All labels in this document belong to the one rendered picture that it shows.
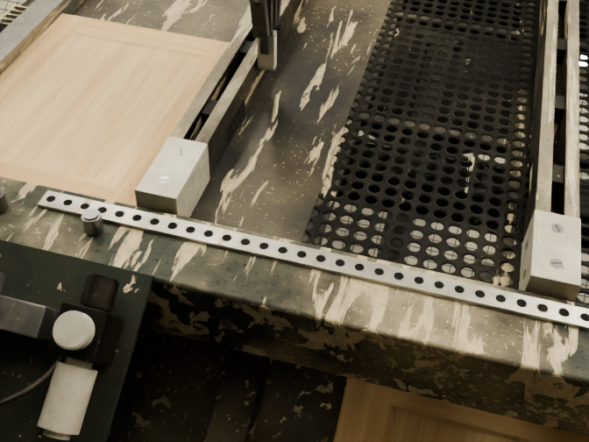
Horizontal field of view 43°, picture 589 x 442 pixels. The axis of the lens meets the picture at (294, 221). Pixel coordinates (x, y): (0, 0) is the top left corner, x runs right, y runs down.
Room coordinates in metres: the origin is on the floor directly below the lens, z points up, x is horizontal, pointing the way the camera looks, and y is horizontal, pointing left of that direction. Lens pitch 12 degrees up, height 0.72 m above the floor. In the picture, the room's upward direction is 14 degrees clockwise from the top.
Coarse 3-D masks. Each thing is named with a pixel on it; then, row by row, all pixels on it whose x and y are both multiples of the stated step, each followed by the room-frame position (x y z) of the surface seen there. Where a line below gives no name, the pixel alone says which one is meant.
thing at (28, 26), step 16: (48, 0) 1.34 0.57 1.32; (64, 0) 1.35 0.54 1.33; (80, 0) 1.40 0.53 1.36; (32, 16) 1.31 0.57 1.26; (48, 16) 1.31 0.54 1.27; (0, 32) 1.27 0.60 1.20; (16, 32) 1.27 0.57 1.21; (32, 32) 1.29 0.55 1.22; (0, 48) 1.25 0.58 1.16; (16, 48) 1.25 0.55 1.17; (0, 64) 1.23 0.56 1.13
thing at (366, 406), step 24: (360, 384) 1.13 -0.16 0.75; (360, 408) 1.13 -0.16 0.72; (384, 408) 1.12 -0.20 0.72; (408, 408) 1.11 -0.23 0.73; (432, 408) 1.11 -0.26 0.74; (456, 408) 1.10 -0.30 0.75; (336, 432) 1.13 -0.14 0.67; (360, 432) 1.12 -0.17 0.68; (384, 432) 1.12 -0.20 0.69; (408, 432) 1.12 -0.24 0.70; (432, 432) 1.11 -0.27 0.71; (456, 432) 1.10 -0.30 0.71; (480, 432) 1.10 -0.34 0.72; (504, 432) 1.09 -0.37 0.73; (528, 432) 1.08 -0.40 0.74; (552, 432) 1.08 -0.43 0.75
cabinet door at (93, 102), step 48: (48, 48) 1.28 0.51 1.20; (96, 48) 1.29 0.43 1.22; (144, 48) 1.29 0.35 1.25; (192, 48) 1.28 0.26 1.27; (0, 96) 1.20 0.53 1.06; (48, 96) 1.20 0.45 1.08; (96, 96) 1.20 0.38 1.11; (144, 96) 1.20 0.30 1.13; (192, 96) 1.20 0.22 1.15; (0, 144) 1.13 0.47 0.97; (48, 144) 1.13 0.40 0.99; (96, 144) 1.13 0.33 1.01; (144, 144) 1.13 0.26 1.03; (96, 192) 1.07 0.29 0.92
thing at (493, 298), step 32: (128, 224) 0.98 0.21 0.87; (160, 224) 0.98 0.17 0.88; (192, 224) 0.98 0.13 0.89; (288, 256) 0.94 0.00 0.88; (320, 256) 0.94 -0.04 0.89; (416, 288) 0.91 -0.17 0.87; (448, 288) 0.91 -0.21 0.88; (480, 288) 0.91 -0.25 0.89; (544, 320) 0.89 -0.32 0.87; (576, 320) 0.88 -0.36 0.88
